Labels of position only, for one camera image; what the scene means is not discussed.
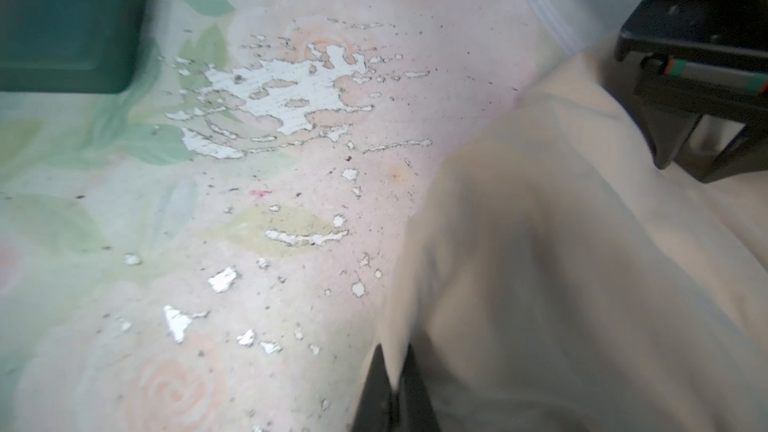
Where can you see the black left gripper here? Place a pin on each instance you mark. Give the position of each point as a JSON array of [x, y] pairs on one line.
[[725, 34]]

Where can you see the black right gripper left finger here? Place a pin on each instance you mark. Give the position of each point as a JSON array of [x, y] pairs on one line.
[[374, 412]]

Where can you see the dark green rectangular block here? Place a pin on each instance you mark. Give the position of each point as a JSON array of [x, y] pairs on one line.
[[70, 46]]

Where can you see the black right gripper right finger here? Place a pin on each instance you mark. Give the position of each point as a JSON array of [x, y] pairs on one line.
[[414, 408]]

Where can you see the beige shorts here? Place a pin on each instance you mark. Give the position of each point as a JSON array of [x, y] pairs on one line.
[[554, 279]]

